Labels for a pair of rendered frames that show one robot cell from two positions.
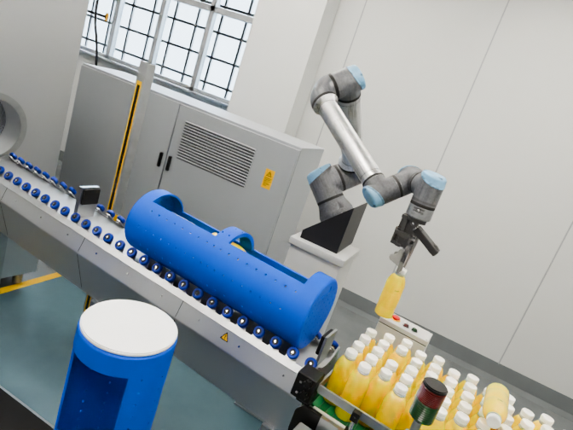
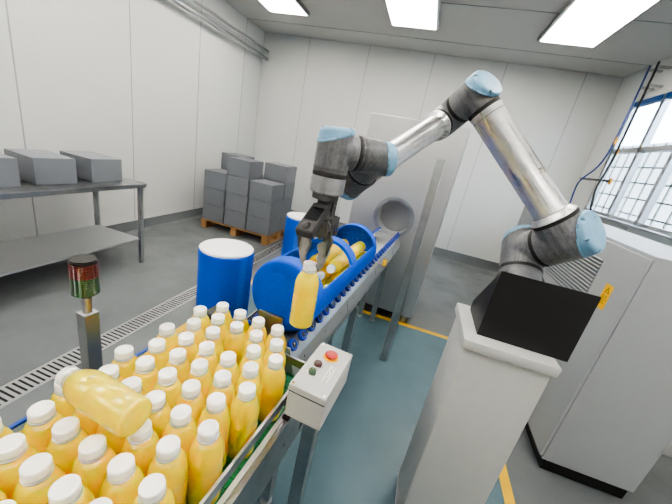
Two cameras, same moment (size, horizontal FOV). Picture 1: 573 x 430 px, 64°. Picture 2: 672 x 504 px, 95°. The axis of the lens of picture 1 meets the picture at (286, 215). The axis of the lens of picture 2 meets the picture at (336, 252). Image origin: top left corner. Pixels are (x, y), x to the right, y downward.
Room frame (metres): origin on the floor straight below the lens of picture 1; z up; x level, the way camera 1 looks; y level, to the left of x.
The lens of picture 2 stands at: (1.59, -1.27, 1.66)
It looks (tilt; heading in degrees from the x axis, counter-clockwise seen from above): 19 degrees down; 84
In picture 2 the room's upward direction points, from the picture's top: 11 degrees clockwise
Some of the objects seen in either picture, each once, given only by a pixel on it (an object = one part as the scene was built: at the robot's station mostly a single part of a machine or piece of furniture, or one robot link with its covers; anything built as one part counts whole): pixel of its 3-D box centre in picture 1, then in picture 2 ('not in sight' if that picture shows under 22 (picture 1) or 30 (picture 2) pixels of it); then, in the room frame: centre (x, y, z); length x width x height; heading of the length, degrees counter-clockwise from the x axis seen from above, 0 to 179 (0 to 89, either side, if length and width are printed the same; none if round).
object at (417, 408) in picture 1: (424, 409); (85, 284); (1.03, -0.49, 1.18); 0.06 x 0.06 x 0.05
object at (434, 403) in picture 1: (431, 394); (83, 269); (1.03, -0.49, 1.23); 0.06 x 0.06 x 0.04
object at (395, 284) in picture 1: (391, 293); (305, 296); (1.61, -0.47, 1.23); 0.07 x 0.07 x 0.19
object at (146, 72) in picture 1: (112, 212); (409, 270); (2.43, 0.93, 0.85); 0.06 x 0.06 x 1.70; 66
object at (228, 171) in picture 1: (176, 185); (559, 306); (3.83, 0.99, 0.72); 2.15 x 0.54 x 1.45; 71
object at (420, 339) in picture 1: (402, 335); (320, 381); (1.69, -0.60, 1.05); 0.20 x 0.10 x 0.10; 66
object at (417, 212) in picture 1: (419, 212); (326, 185); (1.62, -0.45, 1.55); 0.10 x 0.09 x 0.05; 156
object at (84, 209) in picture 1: (87, 202); not in sight; (2.06, 0.92, 1.00); 0.10 x 0.04 x 0.15; 156
